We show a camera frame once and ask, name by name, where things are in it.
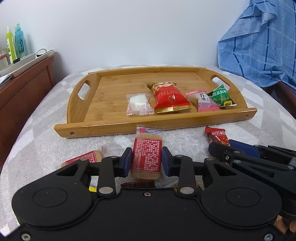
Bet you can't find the red label cracker packet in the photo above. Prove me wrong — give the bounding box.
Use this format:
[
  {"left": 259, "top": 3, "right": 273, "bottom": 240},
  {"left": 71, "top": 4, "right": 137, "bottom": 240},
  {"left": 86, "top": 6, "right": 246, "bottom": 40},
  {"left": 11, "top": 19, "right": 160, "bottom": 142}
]
[
  {"left": 129, "top": 124, "right": 165, "bottom": 180},
  {"left": 61, "top": 146, "right": 107, "bottom": 168}
]

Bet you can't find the small dark red packet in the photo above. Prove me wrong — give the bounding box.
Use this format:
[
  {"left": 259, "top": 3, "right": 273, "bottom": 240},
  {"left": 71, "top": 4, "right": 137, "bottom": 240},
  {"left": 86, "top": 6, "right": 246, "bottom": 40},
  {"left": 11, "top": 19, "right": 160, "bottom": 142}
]
[{"left": 120, "top": 180, "right": 156, "bottom": 189}]

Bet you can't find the green snack bag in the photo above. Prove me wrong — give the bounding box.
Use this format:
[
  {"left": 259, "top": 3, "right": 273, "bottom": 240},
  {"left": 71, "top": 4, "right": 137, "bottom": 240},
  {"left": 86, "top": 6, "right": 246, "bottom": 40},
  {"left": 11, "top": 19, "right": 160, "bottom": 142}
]
[{"left": 206, "top": 84, "right": 237, "bottom": 109}]

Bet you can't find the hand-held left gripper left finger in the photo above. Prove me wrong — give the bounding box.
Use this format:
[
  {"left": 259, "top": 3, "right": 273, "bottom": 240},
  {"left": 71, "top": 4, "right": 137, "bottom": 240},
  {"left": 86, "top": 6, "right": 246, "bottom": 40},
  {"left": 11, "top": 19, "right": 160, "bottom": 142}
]
[{"left": 57, "top": 147, "right": 133, "bottom": 197}]

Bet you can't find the pink packet with white label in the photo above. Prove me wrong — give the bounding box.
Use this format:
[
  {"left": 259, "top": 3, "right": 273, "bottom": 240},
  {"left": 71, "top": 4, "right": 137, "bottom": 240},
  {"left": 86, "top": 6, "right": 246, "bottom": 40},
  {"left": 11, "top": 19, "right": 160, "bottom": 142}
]
[{"left": 186, "top": 90, "right": 220, "bottom": 113}]

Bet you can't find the brown wooden cabinet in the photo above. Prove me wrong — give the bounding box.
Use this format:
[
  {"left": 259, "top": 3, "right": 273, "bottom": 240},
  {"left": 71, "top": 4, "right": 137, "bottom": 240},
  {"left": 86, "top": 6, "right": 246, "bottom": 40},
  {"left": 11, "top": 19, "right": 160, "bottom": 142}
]
[{"left": 0, "top": 56, "right": 57, "bottom": 167}]

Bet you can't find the clear packet with white cake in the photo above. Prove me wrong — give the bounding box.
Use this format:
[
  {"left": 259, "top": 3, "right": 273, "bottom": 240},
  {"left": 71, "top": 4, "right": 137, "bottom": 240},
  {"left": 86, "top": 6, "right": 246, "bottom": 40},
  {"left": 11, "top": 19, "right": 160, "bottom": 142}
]
[{"left": 126, "top": 93, "right": 154, "bottom": 116}]

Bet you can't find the dark wooden furniture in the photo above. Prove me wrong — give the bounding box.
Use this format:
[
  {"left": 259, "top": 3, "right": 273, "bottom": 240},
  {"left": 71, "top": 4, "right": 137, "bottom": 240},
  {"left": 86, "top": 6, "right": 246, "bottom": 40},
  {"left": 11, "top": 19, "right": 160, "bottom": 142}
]
[{"left": 265, "top": 81, "right": 296, "bottom": 114}]

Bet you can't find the glass jar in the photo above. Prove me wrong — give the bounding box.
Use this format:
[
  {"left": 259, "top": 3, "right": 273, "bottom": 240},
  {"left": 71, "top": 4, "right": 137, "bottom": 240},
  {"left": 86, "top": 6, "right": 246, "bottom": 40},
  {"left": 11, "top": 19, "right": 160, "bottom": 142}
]
[{"left": 0, "top": 49, "right": 11, "bottom": 71}]

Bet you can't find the blue checked cloth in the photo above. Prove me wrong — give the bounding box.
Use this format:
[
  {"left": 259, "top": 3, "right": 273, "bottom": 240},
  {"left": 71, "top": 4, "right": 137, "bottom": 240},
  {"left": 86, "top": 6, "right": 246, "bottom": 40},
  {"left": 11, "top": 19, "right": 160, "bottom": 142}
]
[{"left": 217, "top": 0, "right": 296, "bottom": 88}]

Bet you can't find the teal bottle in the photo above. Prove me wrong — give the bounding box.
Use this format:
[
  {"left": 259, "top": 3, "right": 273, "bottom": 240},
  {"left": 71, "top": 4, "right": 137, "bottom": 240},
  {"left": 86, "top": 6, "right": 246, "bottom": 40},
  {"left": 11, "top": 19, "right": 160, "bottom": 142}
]
[{"left": 14, "top": 24, "right": 27, "bottom": 60}]

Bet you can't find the white plastic tray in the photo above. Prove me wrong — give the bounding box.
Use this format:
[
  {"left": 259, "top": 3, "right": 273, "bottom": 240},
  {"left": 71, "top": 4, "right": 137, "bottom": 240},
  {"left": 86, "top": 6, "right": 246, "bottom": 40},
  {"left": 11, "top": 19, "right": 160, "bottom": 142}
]
[{"left": 0, "top": 49, "right": 55, "bottom": 79}]

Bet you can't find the grey white plush blanket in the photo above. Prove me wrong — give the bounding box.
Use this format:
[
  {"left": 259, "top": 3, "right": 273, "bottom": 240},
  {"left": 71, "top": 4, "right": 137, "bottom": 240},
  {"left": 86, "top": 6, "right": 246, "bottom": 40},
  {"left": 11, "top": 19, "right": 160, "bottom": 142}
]
[{"left": 0, "top": 64, "right": 296, "bottom": 232}]

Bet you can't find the large red snack bag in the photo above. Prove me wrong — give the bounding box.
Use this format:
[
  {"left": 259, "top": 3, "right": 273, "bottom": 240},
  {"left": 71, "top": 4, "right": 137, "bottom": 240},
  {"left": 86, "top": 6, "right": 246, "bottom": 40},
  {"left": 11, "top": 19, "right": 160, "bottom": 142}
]
[{"left": 147, "top": 81, "right": 192, "bottom": 114}]

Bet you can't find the long red bar packet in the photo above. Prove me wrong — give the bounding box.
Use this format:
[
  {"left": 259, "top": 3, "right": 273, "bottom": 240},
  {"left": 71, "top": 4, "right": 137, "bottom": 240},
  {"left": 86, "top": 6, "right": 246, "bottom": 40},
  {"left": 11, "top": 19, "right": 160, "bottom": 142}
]
[{"left": 205, "top": 126, "right": 230, "bottom": 147}]

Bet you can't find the yellow-green bottle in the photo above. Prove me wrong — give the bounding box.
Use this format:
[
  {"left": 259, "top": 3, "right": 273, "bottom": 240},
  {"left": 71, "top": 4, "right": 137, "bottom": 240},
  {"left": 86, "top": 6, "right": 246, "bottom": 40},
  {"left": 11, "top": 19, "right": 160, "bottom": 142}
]
[{"left": 6, "top": 26, "right": 18, "bottom": 64}]

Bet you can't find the wooden tray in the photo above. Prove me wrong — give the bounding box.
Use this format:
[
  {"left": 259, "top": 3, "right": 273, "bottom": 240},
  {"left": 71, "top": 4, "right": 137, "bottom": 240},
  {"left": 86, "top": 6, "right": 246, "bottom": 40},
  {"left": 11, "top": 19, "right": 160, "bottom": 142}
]
[{"left": 54, "top": 67, "right": 258, "bottom": 139}]

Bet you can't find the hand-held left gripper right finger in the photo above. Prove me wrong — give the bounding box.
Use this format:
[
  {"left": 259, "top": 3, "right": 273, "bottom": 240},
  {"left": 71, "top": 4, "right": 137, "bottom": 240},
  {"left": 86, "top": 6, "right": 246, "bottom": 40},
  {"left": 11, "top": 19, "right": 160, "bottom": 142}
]
[{"left": 161, "top": 146, "right": 236, "bottom": 197}]

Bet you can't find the stack of papers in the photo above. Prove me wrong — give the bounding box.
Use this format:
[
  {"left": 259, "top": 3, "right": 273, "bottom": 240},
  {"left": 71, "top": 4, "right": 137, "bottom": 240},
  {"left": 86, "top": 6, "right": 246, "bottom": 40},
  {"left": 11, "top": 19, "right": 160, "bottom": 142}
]
[{"left": 0, "top": 74, "right": 13, "bottom": 88}]

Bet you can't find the person's right hand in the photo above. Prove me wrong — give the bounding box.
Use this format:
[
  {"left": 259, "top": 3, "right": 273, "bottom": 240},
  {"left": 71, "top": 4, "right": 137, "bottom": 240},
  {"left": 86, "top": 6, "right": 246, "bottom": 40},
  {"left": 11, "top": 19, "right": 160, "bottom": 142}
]
[{"left": 274, "top": 204, "right": 296, "bottom": 239}]

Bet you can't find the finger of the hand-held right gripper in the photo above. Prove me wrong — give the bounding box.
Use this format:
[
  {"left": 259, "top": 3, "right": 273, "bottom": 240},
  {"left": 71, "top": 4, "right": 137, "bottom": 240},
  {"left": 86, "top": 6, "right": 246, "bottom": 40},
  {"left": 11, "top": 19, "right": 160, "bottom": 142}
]
[
  {"left": 228, "top": 139, "right": 292, "bottom": 159},
  {"left": 208, "top": 142, "right": 242, "bottom": 166}
]

